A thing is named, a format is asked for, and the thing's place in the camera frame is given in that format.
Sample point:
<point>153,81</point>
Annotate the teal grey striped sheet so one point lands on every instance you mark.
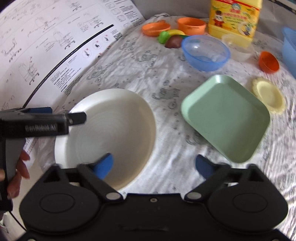
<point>273,17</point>

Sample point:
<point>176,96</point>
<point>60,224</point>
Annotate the round white plate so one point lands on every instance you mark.
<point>119,122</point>

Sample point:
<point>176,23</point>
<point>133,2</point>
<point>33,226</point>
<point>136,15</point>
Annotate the clear plastic bowl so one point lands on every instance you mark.
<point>240,48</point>

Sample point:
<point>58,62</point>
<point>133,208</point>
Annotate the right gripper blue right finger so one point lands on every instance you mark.
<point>214,175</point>

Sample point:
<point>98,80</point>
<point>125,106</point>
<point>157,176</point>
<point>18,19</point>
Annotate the white instruction sheet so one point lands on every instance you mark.
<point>46,47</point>

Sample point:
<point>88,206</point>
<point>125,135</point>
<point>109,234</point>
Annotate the yellow toy banana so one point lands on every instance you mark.
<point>173,32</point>

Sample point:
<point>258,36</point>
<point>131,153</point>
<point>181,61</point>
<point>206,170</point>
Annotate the square green plate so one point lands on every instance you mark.
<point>228,116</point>

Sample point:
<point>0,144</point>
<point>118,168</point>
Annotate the dark orange small bowl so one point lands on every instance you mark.
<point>268,63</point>

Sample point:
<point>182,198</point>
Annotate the yellow flower-shaped saucer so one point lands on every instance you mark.
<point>269,94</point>

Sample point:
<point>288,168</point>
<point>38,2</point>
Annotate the light green toy fruit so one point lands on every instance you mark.
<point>163,37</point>

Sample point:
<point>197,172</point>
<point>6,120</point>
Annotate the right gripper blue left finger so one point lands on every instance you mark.
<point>94,174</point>

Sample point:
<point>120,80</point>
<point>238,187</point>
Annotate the orange round cup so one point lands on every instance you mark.
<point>191,26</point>

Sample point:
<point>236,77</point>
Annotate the yellow dish soap jug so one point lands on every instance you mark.
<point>237,17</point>

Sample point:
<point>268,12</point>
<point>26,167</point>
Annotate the orange shallow dish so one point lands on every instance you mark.
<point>154,29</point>

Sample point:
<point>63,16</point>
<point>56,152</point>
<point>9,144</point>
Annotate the brown toy fruit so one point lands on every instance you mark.
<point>174,41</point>

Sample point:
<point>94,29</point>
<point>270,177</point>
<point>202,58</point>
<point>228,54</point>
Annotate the blue translucent bowl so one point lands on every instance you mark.
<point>205,53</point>

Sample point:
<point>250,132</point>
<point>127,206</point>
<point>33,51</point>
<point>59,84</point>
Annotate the person's left hand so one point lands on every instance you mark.
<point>13,188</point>

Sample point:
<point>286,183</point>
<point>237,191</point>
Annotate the large blue plastic basin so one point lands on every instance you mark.
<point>289,50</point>

